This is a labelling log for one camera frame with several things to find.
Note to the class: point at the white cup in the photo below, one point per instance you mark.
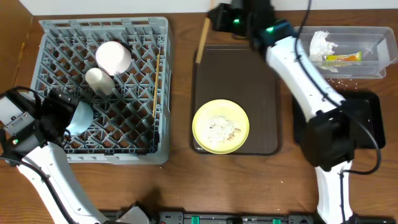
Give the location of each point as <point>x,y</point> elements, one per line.
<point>99,81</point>

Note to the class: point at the grey dishwasher rack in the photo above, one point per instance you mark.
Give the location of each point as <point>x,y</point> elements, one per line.
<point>123,131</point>

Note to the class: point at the white napkin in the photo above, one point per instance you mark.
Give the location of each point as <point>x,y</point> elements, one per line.
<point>320,48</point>

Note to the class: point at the pink bowl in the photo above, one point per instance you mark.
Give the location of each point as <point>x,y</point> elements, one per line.
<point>113,58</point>

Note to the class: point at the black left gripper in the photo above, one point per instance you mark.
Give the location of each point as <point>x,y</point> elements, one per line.
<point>63,113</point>

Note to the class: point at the clear plastic container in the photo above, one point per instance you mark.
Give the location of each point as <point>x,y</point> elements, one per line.
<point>377,46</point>

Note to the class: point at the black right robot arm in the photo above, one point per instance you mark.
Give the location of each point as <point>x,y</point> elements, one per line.
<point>327,143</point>

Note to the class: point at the dark brown serving tray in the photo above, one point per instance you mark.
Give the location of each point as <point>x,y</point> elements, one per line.
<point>236,73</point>

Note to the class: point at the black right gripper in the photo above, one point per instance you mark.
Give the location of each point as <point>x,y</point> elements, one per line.
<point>218,18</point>

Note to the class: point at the yellow plate with rice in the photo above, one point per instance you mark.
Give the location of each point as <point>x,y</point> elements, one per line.
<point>220,126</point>

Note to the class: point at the black plastic bin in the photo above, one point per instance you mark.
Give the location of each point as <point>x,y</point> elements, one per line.
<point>363,99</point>

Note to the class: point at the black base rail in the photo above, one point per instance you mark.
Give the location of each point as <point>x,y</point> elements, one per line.
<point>298,218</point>

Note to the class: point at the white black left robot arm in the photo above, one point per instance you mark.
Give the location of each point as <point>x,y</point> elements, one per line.
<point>33,138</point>

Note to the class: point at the yellow orange snack wrapper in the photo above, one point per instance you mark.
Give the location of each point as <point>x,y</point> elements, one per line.
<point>356,57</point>

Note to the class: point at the light blue bowl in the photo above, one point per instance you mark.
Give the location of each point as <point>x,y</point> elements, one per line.
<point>81,119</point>

